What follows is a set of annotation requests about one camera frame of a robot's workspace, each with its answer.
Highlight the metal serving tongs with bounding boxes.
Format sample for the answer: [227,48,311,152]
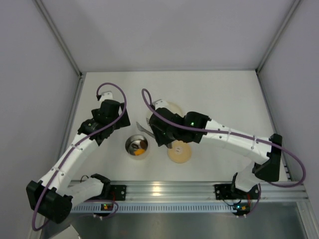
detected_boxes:
[136,122,173,149]

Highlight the steel lunch box bowl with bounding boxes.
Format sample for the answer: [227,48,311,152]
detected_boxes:
[125,134,150,160]

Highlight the orange fish-shaped food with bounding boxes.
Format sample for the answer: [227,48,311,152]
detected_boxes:
[134,148,145,156]

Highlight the dark brown chocolate piece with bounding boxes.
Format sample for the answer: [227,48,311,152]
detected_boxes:
[131,143,140,149]

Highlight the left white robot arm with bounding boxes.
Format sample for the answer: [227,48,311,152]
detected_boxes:
[26,100,130,224]

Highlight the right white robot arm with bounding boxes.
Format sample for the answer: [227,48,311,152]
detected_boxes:
[148,107,282,192]

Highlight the cream round plate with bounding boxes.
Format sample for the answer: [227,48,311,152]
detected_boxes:
[146,101,184,126]

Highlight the beige round lid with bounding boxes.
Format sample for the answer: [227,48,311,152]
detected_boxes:
[167,140,192,163]

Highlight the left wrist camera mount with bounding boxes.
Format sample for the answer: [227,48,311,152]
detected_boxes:
[98,91,113,102]

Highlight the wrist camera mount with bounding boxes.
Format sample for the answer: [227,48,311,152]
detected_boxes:
[154,99,168,110]
[98,91,113,102]

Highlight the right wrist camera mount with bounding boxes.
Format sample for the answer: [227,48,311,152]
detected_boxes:
[154,99,168,110]

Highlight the left black base bracket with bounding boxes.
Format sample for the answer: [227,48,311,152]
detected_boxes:
[109,185,127,201]

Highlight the black base bracket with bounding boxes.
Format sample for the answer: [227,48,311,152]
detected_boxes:
[109,185,127,201]
[214,183,233,200]

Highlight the right black base bracket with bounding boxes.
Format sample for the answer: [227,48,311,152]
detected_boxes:
[214,183,233,200]

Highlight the slotted cable duct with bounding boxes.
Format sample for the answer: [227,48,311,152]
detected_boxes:
[71,201,252,214]

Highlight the aluminium mounting rail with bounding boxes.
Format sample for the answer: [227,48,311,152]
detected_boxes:
[111,181,309,203]

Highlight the left aluminium frame post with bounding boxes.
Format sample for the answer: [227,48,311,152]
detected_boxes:
[32,0,83,78]

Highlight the aluminium frame post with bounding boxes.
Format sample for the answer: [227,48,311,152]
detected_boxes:
[255,0,303,76]
[32,0,83,78]

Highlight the right aluminium frame post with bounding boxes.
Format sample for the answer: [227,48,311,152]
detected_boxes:
[255,0,303,76]

